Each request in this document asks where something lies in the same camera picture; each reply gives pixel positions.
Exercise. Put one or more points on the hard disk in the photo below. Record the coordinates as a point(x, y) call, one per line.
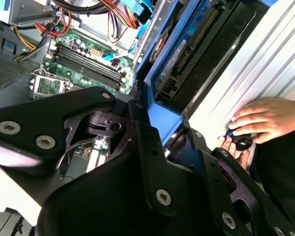
point(167, 115)

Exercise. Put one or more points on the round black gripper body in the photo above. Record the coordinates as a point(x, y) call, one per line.
point(108, 196)

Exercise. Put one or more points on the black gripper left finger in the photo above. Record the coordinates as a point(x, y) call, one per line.
point(39, 115)

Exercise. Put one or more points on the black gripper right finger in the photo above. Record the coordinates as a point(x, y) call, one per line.
point(211, 172)

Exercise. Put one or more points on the person's bare hand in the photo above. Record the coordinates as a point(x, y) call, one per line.
point(273, 115)

